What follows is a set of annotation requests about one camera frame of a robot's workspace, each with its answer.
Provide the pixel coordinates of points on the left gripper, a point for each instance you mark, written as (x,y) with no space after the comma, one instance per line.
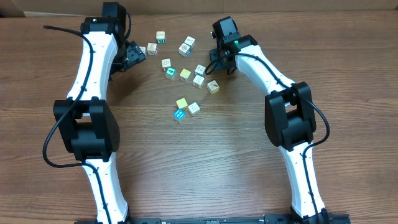
(134,54)

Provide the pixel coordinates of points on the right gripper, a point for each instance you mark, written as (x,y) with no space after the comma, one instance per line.
(217,62)

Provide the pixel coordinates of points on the yellow block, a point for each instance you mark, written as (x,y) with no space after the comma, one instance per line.
(185,74)
(181,103)

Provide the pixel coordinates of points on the blue symbol block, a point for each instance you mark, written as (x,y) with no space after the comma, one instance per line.
(179,115)

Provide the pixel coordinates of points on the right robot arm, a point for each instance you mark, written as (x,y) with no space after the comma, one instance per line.
(289,116)

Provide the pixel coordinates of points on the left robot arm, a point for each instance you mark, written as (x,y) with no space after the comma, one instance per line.
(86,123)

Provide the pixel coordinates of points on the wooden block bird picture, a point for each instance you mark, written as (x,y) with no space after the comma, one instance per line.
(143,50)

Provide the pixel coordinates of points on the wooden block red letter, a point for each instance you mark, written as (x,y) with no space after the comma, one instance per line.
(152,49)

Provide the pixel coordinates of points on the wooden block green seven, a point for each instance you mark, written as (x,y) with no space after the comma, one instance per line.
(200,70)

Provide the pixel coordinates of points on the block with red mark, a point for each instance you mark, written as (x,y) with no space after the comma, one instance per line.
(213,86)

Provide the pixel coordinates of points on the pale wooden block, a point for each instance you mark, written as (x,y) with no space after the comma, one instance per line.
(198,81)

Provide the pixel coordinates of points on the block with green side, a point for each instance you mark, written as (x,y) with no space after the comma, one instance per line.
(160,37)

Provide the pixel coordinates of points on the wooden block faint drawing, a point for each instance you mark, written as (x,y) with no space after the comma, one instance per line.
(166,63)

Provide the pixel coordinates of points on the wooden block round picture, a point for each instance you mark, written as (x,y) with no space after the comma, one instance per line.
(184,50)

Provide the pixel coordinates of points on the yellow top block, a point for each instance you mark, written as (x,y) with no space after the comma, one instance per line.
(185,74)

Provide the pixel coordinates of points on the green number four block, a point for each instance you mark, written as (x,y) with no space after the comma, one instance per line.
(170,73)

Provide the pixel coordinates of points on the cardboard backdrop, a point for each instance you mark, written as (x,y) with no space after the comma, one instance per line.
(22,8)

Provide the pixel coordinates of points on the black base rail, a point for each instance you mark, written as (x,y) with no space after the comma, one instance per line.
(266,219)

